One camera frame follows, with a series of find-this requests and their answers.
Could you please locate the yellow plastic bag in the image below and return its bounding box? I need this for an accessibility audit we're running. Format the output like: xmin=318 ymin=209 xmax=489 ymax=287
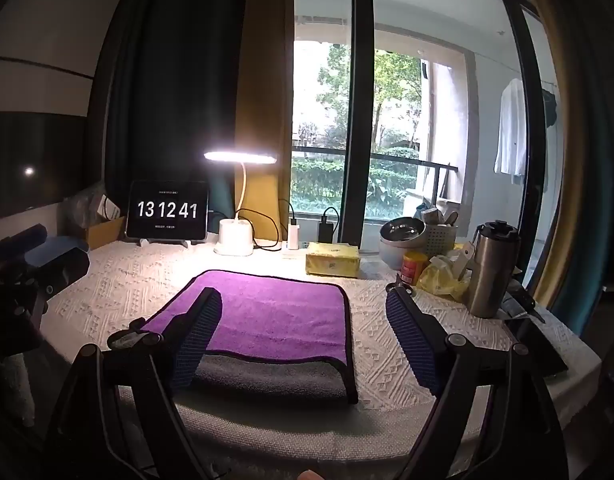
xmin=417 ymin=255 xmax=471 ymax=302

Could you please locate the yellow curtain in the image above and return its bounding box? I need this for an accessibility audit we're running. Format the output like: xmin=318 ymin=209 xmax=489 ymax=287
xmin=234 ymin=0 xmax=294 ymax=242

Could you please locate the white hanging shirt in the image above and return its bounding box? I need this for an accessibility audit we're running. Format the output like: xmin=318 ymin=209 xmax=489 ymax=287
xmin=494 ymin=78 xmax=529 ymax=176

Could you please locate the black cable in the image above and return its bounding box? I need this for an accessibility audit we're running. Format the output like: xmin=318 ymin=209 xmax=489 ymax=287
xmin=236 ymin=208 xmax=289 ymax=252

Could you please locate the white charger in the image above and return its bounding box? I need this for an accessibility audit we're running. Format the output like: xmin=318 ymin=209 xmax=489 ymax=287
xmin=286 ymin=202 xmax=301 ymax=251

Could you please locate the stainless steel thermos bottle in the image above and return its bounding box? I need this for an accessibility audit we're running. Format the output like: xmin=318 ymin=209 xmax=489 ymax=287
xmin=467 ymin=220 xmax=521 ymax=319

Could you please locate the balcony railing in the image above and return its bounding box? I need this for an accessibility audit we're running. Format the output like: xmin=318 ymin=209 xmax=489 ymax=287
xmin=291 ymin=146 xmax=459 ymax=172

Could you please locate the yellow tissue pack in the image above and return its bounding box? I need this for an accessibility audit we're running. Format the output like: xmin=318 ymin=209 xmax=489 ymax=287
xmin=305 ymin=241 xmax=362 ymax=279

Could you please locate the black tablet with clock display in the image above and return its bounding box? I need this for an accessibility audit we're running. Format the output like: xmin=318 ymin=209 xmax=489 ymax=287
xmin=126 ymin=180 xmax=214 ymax=239

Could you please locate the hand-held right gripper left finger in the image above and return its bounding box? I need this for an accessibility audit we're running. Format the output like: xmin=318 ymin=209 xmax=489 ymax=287
xmin=47 ymin=287 xmax=224 ymax=480

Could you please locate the cardboard box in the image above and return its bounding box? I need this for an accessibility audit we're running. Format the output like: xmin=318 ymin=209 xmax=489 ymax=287
xmin=84 ymin=215 xmax=127 ymax=251

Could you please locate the clear plastic bag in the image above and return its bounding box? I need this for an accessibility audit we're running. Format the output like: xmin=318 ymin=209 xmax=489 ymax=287
xmin=62 ymin=182 xmax=120 ymax=241

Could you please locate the black power adapter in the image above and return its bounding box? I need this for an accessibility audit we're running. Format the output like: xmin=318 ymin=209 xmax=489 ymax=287
xmin=317 ymin=206 xmax=341 ymax=244

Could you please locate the red and yellow can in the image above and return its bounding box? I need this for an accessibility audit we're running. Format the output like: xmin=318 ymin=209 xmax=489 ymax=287
xmin=401 ymin=251 xmax=430 ymax=286

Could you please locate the steel bowl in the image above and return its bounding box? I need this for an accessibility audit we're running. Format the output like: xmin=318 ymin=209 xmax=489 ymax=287
xmin=379 ymin=217 xmax=427 ymax=252

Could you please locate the dark curtain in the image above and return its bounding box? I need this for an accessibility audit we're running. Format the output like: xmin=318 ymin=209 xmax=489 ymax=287
xmin=94 ymin=0 xmax=253 ymax=211

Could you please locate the white textured table cloth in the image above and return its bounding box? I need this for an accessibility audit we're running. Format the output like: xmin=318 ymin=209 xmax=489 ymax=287
xmin=39 ymin=240 xmax=603 ymax=456

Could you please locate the black phone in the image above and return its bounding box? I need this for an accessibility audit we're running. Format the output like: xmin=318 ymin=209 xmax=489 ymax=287
xmin=504 ymin=315 xmax=571 ymax=377

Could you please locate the dark hanging garment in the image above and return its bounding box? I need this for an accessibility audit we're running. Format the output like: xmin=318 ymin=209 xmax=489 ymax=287
xmin=540 ymin=87 xmax=558 ymax=129

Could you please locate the white tablet stand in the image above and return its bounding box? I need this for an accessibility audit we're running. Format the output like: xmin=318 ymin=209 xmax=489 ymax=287
xmin=137 ymin=236 xmax=191 ymax=249

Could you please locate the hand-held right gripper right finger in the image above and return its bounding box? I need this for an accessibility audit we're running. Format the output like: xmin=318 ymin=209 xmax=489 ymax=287
xmin=385 ymin=282 xmax=570 ymax=480

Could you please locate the white desk lamp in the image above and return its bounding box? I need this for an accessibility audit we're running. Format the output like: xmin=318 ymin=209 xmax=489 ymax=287
xmin=203 ymin=149 xmax=278 ymax=256

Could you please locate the white plastic basket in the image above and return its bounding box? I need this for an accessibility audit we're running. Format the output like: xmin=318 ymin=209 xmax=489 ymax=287
xmin=416 ymin=222 xmax=459 ymax=257

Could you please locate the purple and grey towel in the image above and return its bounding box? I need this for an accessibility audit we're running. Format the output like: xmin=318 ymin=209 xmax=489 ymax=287
xmin=139 ymin=270 xmax=359 ymax=405

